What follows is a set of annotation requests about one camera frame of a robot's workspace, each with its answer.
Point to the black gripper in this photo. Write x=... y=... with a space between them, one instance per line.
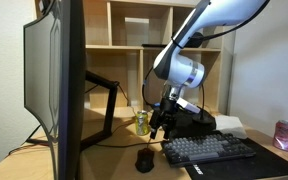
x=165 y=115

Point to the grey black keyboard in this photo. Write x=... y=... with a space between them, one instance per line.
x=207 y=150

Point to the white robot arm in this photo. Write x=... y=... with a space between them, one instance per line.
x=180 y=70

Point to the yellow green soda can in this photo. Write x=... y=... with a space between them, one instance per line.
x=142 y=124

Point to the black fabric bag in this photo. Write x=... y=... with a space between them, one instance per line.
x=187 y=125

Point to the black computer mouse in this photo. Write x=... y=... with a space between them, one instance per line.
x=144 y=161

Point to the black round-base stand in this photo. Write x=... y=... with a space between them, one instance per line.
x=203 y=119

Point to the black monitor stand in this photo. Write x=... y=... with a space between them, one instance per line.
x=110 y=106

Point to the flat black device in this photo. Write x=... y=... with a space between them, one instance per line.
x=154 y=45

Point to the black mouse pad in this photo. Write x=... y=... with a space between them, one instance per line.
x=257 y=165

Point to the wooden cubby shelf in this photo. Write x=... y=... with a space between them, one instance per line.
x=130 y=33

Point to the black curved monitor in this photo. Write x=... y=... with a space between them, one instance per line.
x=67 y=83

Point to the crushed red soda can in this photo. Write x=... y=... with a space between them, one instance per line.
x=285 y=136

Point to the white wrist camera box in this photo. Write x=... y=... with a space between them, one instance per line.
x=188 y=106

